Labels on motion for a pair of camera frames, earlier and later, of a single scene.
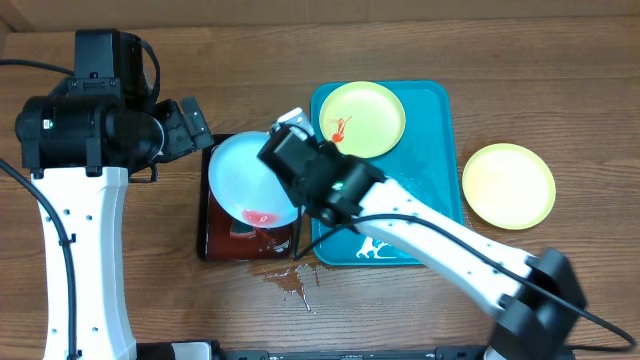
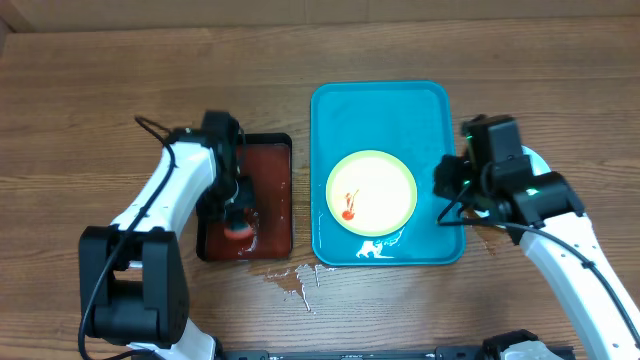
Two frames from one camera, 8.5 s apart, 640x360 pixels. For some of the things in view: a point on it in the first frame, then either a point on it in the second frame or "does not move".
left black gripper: (177, 141) -> (249, 198)
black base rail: (164, 350) does not move
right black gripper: (332, 158) -> (450, 172)
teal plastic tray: (423, 161) does not move
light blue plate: (244, 186) -> (538, 164)
